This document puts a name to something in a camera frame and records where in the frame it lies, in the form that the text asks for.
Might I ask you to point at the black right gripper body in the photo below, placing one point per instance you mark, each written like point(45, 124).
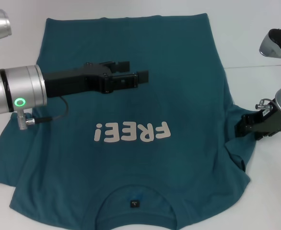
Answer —
point(272, 123)

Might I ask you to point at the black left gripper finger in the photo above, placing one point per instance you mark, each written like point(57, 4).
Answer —
point(125, 67)
point(125, 82)

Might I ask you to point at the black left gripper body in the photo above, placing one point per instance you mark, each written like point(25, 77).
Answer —
point(73, 82)

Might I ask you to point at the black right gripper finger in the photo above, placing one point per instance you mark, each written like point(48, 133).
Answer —
point(246, 124)
point(261, 136)

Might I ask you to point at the teal blue printed t-shirt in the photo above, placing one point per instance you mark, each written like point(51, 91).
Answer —
point(167, 107)

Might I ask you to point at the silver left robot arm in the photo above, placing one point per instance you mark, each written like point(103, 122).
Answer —
point(23, 88)

